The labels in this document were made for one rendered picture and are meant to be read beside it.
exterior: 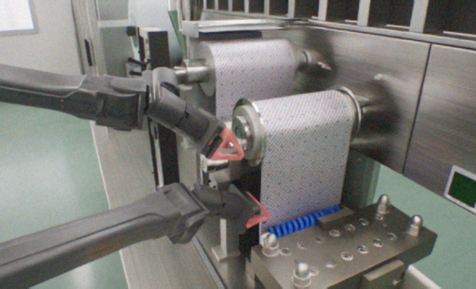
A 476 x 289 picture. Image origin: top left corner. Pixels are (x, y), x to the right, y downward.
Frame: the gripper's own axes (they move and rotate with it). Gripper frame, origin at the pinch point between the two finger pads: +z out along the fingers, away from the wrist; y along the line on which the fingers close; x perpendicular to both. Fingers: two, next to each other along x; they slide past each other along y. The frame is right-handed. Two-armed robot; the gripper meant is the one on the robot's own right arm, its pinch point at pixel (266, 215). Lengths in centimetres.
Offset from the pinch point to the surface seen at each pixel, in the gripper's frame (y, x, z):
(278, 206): 0.2, 2.8, 2.0
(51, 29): -556, -30, -51
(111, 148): -90, -27, -13
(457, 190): 23.0, 24.4, 20.4
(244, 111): -5.7, 18.8, -14.1
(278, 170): 0.3, 10.8, -3.3
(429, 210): -68, 4, 221
